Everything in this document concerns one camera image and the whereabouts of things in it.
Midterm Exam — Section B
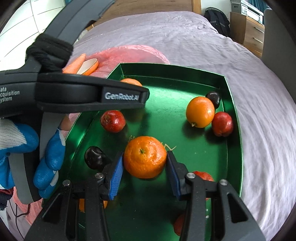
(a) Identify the orange oval plate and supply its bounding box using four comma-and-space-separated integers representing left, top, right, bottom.
76, 58, 99, 76

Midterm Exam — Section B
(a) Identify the green cardboard box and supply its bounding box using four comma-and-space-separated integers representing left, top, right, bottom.
42, 62, 243, 241

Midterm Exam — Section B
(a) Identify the dark purple plum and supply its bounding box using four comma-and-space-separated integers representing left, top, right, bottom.
84, 146, 109, 171
205, 91, 221, 109

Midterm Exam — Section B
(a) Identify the small red apple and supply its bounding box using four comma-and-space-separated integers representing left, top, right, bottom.
211, 112, 234, 137
192, 171, 214, 182
173, 213, 185, 236

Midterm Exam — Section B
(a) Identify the wooden drawer cabinet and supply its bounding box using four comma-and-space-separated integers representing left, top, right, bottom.
230, 11, 265, 58

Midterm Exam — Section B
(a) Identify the person's left hand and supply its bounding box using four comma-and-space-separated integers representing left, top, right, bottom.
0, 118, 67, 199

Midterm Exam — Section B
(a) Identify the white wardrobe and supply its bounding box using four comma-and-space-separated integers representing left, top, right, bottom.
0, 0, 70, 58

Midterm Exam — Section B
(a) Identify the grey chair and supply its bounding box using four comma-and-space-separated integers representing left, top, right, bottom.
262, 8, 281, 61

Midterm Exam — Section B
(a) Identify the pink plastic sheet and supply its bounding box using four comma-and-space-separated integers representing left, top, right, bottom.
13, 45, 171, 229

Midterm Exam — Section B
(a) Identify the wooden headboard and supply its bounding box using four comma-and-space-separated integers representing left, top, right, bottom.
85, 0, 201, 29

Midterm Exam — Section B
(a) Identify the red pomegranate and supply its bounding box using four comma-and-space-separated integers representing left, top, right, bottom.
100, 110, 126, 133

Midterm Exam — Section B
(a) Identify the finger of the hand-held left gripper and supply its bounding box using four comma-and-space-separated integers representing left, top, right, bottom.
38, 73, 144, 90

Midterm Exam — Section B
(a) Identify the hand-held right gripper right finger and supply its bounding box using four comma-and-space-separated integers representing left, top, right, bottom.
166, 150, 266, 241

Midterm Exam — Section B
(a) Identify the white printer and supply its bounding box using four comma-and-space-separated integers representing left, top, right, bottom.
231, 0, 264, 24

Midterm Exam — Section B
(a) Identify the carrot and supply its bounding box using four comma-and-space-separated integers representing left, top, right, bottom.
62, 53, 86, 75

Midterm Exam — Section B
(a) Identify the dark blue cloth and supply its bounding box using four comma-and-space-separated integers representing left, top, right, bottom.
0, 188, 15, 211

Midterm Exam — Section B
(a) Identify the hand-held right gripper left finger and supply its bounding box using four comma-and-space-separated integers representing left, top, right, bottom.
23, 151, 125, 241

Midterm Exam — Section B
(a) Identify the black cable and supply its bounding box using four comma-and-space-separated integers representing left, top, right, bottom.
7, 199, 31, 232

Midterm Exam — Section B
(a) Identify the mandarin orange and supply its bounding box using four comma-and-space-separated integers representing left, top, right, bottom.
186, 97, 215, 128
120, 78, 142, 87
123, 136, 167, 179
79, 198, 108, 213

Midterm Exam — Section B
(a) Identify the black backpack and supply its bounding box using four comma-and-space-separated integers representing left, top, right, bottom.
203, 7, 230, 37

